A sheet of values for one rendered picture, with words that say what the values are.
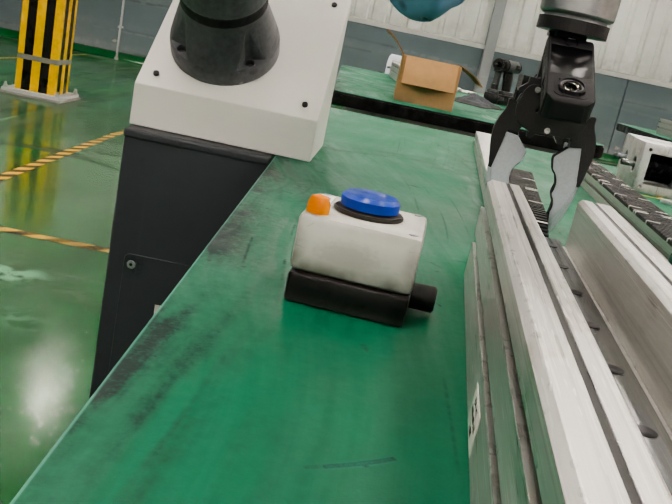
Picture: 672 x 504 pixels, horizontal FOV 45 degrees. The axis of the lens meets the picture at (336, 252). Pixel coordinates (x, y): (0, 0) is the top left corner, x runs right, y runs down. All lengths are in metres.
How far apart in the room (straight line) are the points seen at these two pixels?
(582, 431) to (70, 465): 0.19
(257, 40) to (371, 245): 0.63
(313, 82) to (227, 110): 0.13
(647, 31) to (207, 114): 11.27
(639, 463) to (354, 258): 0.32
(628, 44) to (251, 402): 11.81
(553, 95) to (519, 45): 11.00
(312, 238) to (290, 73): 0.65
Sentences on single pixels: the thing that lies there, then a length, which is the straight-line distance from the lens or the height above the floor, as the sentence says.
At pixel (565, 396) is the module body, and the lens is 0.24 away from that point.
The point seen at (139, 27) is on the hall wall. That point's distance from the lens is 11.98.
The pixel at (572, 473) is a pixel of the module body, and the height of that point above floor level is 0.86.
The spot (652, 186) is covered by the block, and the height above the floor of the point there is 0.80.
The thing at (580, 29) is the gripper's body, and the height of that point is 1.00.
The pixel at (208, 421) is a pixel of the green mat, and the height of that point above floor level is 0.78.
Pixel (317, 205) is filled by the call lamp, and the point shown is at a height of 0.85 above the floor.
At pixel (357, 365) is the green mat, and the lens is 0.45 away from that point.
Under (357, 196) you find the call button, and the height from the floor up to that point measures 0.85.
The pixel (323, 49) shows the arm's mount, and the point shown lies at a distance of 1.18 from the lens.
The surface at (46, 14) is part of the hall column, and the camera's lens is 6.87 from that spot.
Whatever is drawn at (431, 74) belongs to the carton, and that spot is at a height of 0.89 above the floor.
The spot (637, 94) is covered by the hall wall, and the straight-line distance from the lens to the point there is 12.19.
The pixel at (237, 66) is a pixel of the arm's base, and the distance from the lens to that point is 1.10.
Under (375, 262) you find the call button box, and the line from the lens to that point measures 0.51.
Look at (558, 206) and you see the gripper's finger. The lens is 0.86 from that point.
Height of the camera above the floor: 0.95
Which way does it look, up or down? 15 degrees down
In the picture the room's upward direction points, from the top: 12 degrees clockwise
